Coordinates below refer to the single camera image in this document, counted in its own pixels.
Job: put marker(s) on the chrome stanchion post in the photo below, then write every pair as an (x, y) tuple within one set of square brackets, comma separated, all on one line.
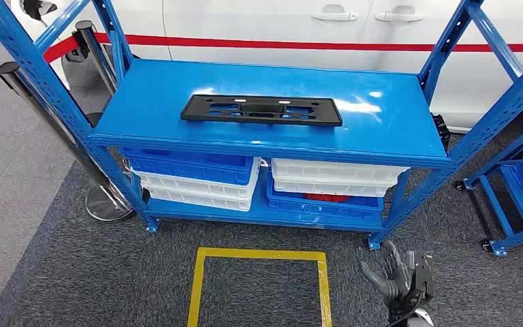
[(108, 207), (91, 45)]

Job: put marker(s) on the red barrier belt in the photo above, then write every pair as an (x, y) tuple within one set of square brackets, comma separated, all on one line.
[(243, 43), (58, 50)]

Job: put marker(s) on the blue metal shelf rack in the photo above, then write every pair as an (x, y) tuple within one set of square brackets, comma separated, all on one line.
[(176, 99)]

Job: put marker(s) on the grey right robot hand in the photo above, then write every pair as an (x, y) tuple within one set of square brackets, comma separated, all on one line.
[(394, 280)]

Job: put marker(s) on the red part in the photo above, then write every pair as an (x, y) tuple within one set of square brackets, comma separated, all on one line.
[(327, 197)]

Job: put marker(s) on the blue plastic bin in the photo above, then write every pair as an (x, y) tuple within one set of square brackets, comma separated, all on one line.
[(189, 171), (324, 208)]

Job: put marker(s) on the yellow floor tape square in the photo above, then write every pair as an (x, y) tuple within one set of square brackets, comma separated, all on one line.
[(261, 254)]

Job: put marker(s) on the long black plastic panel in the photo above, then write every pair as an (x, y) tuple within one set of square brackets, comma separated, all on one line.
[(196, 112)]

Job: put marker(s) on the white car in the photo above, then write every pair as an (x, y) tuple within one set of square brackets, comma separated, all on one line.
[(266, 22)]

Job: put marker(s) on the black stanchion with round base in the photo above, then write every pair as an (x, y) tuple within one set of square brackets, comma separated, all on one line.
[(94, 120)]

